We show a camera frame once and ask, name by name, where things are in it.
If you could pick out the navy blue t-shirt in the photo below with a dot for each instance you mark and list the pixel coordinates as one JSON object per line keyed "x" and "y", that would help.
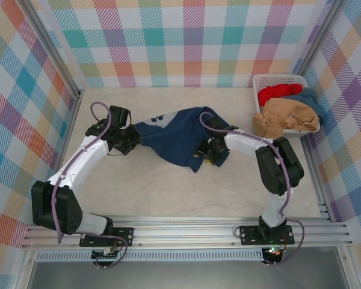
{"x": 168, "y": 141}

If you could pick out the tan t-shirt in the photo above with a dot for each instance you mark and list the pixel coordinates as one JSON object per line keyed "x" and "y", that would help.
{"x": 279, "y": 114}

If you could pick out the red t-shirt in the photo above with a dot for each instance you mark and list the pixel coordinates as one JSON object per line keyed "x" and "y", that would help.
{"x": 273, "y": 93}

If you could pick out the white plastic laundry basket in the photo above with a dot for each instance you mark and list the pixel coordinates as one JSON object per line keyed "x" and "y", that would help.
{"x": 276, "y": 79}

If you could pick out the teal blue t-shirt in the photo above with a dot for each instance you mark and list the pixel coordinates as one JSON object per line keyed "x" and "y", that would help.
{"x": 310, "y": 99}

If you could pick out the aluminium side rail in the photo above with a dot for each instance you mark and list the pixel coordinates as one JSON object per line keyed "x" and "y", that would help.
{"x": 314, "y": 168}
{"x": 73, "y": 120}

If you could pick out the long aluminium mounting rail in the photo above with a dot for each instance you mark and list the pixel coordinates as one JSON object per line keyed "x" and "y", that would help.
{"x": 183, "y": 233}

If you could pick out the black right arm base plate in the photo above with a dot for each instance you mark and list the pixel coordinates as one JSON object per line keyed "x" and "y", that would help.
{"x": 248, "y": 234}

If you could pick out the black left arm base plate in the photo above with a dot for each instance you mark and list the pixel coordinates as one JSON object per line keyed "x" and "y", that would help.
{"x": 124, "y": 234}

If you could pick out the aluminium frame post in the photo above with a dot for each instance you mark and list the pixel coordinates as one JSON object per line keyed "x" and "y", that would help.
{"x": 52, "y": 51}
{"x": 319, "y": 39}

